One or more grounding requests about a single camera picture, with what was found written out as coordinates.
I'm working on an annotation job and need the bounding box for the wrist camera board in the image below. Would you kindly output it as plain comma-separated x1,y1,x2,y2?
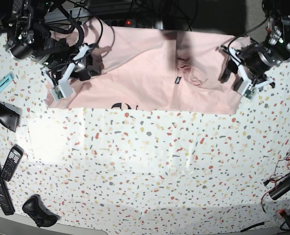
49,87,64,101
244,87,257,100

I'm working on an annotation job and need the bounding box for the pink T-shirt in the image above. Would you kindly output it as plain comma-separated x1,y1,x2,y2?
45,19,242,115

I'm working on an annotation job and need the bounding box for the black game controller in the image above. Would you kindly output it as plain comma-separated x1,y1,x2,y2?
22,194,59,228

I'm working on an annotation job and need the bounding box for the black cordless phone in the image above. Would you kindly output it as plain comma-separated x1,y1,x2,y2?
1,144,24,182

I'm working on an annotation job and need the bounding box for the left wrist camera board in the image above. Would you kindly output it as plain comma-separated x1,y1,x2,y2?
244,87,257,100

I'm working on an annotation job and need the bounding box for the black cylinder tool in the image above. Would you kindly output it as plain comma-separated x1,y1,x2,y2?
269,173,290,200

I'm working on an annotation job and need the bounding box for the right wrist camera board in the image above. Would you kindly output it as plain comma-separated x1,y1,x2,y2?
49,87,64,101

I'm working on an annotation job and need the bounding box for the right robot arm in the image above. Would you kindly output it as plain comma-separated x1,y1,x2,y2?
0,0,101,101

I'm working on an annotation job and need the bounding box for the light blue highlighter pen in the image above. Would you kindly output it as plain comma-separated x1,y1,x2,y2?
0,73,14,93

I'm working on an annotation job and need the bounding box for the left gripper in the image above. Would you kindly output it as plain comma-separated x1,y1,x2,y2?
219,45,275,97

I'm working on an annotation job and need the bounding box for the black power strip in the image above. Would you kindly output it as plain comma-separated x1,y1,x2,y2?
106,19,136,27

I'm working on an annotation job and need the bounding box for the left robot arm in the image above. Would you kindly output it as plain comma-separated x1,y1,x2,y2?
219,0,290,100

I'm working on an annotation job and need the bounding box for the black cable bottom right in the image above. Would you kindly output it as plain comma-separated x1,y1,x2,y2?
240,221,265,233

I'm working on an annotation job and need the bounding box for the terrazzo patterned table cloth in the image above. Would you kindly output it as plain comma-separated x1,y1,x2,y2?
0,35,290,235

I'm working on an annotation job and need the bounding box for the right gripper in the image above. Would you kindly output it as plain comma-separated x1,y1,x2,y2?
42,43,101,98

